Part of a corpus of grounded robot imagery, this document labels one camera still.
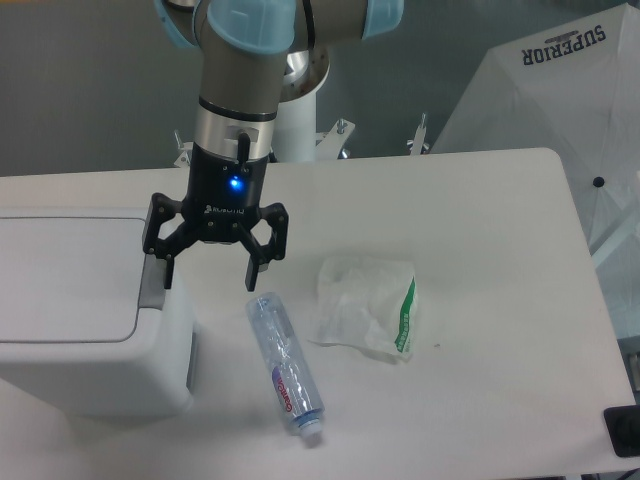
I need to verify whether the black device at table edge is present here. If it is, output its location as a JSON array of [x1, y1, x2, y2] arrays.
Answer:
[[603, 405, 639, 458]]

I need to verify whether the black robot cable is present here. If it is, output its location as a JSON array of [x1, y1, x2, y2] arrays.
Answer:
[[234, 130, 252, 172]]

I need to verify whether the white Superior umbrella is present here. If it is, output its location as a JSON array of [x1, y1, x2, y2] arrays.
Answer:
[[430, 0, 640, 281]]

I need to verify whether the clear plastic water bottle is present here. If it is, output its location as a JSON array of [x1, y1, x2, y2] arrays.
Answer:
[[246, 292, 324, 442]]

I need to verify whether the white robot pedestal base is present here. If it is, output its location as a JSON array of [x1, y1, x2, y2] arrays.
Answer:
[[172, 49, 432, 169]]

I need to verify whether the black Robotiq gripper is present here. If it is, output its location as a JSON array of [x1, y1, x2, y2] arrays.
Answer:
[[142, 142, 290, 293]]

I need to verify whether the white push-lid trash can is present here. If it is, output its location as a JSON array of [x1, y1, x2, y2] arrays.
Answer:
[[1, 207, 197, 417]]

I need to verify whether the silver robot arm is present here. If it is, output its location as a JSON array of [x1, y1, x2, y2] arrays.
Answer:
[[142, 0, 404, 290]]

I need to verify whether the clear plastic bag green stripe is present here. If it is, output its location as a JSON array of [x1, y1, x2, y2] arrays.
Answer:
[[309, 255, 418, 361]]

